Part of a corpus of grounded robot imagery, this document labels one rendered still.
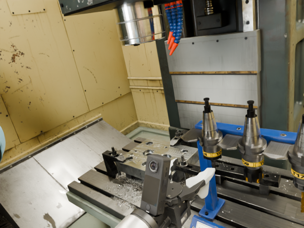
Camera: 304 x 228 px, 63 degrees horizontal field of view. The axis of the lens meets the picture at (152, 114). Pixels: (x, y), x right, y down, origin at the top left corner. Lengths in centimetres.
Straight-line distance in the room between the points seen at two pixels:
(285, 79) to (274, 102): 11
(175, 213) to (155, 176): 9
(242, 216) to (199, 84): 69
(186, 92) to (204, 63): 21
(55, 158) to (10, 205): 38
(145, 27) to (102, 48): 126
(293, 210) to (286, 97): 50
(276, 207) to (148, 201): 54
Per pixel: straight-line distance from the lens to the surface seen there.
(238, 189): 101
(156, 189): 50
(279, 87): 122
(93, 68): 198
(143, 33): 80
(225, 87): 126
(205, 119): 65
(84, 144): 184
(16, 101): 172
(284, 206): 96
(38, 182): 165
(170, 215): 56
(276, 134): 67
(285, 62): 119
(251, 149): 61
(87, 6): 74
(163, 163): 48
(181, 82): 137
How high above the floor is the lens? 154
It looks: 21 degrees down
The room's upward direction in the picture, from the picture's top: 11 degrees counter-clockwise
